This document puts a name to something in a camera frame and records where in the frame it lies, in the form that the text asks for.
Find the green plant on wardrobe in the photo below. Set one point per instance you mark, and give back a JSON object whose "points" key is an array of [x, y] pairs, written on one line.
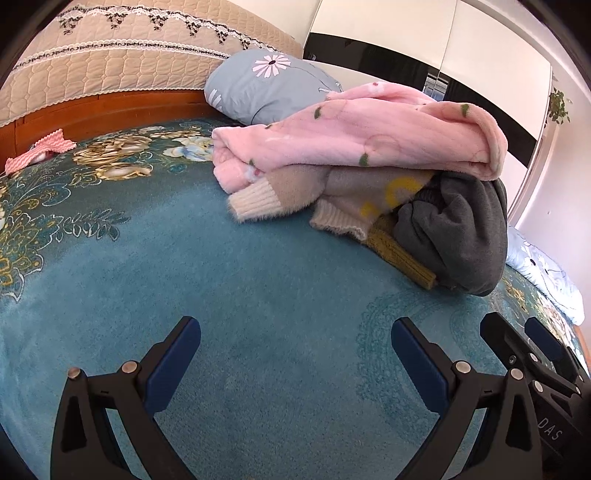
{"points": [[558, 107]]}

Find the pink fleece garment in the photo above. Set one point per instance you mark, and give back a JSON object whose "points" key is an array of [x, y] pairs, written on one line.
{"points": [[378, 124]]}

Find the beige quilted headboard cover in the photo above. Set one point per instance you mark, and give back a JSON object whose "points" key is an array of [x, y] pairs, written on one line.
{"points": [[102, 47]]}

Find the wooden bed frame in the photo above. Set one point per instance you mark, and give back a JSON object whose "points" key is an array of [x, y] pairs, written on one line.
{"points": [[92, 116]]}

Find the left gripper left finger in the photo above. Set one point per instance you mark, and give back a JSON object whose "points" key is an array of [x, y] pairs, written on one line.
{"points": [[84, 445]]}

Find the light blue floral quilt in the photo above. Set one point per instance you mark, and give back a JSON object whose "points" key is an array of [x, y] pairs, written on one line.
{"points": [[546, 274]]}

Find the white black wardrobe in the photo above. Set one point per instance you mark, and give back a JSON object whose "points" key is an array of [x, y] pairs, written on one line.
{"points": [[450, 50]]}

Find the blue floral pillow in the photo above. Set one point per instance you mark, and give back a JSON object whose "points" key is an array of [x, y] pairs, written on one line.
{"points": [[257, 86]]}

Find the dark grey hoodie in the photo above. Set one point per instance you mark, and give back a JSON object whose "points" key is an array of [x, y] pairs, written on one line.
{"points": [[456, 226]]}

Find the beige knit sweater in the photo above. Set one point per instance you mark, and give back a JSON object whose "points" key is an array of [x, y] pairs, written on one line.
{"points": [[347, 200]]}

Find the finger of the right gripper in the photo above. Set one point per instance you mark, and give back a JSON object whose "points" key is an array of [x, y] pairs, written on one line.
{"points": [[516, 351], [565, 362]]}

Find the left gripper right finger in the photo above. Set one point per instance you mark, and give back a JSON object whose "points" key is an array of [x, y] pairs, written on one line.
{"points": [[508, 445]]}

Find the pink striped small cloth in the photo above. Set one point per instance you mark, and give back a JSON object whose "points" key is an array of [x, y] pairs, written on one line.
{"points": [[52, 144]]}

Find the teal floral blanket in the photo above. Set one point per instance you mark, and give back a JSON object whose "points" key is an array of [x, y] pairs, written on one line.
{"points": [[105, 248]]}

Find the mustard yellow knit garment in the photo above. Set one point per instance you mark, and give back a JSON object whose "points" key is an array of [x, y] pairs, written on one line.
{"points": [[381, 241]]}

